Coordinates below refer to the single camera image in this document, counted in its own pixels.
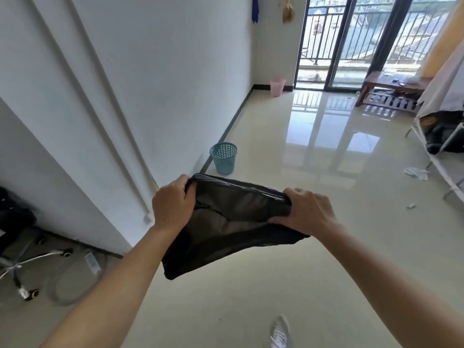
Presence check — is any person's left hand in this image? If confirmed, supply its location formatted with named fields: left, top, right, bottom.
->
left=151, top=174, right=198, bottom=238

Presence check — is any person's right hand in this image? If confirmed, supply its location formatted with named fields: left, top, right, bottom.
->
left=267, top=187, right=343, bottom=240

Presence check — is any black trash bag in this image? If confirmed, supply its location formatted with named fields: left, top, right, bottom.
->
left=161, top=173, right=311, bottom=281

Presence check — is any teal plastic waste basket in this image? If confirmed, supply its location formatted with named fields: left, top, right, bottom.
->
left=209, top=142, right=238, bottom=176

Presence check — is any pink plastic waste basket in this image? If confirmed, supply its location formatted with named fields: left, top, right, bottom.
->
left=269, top=78, right=287, bottom=98

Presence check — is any person's right forearm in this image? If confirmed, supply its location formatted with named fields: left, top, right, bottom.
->
left=311, top=222, right=464, bottom=348

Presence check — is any person's left forearm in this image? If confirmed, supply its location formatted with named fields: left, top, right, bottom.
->
left=40, top=224, right=173, bottom=348

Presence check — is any person's right white shoe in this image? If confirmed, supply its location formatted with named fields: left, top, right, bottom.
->
left=270, top=314, right=292, bottom=348

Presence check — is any clear plastic hoop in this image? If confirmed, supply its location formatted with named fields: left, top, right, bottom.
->
left=47, top=249, right=106, bottom=307

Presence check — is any crumpled white tissue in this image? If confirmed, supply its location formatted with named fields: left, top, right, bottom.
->
left=403, top=167, right=430, bottom=181

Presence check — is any black backpack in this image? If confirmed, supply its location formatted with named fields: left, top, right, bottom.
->
left=422, top=110, right=464, bottom=155

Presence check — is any wooden bench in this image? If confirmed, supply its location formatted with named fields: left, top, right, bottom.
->
left=355, top=70, right=434, bottom=113

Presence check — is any office chair base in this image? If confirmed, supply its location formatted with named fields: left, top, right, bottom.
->
left=0, top=186, right=73, bottom=301

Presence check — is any black balcony railing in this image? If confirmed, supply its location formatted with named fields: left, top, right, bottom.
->
left=301, top=3, right=457, bottom=66

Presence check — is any white fabric covered rack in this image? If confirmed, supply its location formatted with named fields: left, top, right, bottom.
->
left=406, top=43, right=464, bottom=203

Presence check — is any yellow curtain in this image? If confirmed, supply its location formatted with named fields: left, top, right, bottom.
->
left=417, top=0, right=464, bottom=78

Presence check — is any white wall conduit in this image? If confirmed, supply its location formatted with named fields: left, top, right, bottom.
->
left=25, top=0, right=153, bottom=224

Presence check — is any black sliding door frame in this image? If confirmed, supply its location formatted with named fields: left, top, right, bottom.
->
left=293, top=0, right=416, bottom=92

